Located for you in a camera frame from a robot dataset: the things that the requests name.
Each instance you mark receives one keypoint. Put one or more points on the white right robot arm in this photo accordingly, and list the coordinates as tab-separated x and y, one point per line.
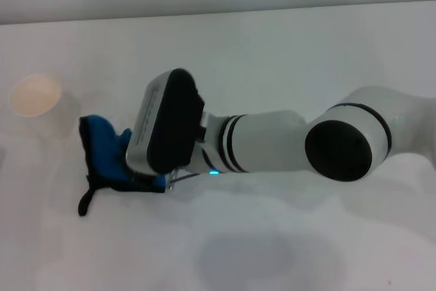
279	141

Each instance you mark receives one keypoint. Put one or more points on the blue rag with black trim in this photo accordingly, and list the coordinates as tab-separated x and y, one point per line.
102	154

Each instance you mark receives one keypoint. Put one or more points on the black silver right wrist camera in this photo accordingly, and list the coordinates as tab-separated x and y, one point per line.
167	120

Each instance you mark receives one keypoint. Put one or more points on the white paper cup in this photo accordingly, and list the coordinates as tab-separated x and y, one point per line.
35	95

